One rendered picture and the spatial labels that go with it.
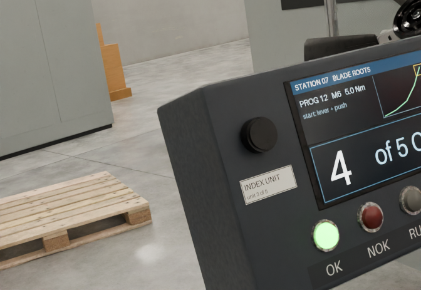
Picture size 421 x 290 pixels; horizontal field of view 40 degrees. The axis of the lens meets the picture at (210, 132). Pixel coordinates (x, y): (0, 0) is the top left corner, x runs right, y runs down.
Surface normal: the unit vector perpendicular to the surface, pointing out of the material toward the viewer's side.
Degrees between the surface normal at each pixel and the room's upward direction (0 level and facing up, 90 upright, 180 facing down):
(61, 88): 90
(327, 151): 75
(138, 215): 88
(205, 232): 90
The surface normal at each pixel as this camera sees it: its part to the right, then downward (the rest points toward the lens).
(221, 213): -0.86, 0.24
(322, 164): 0.42, -0.13
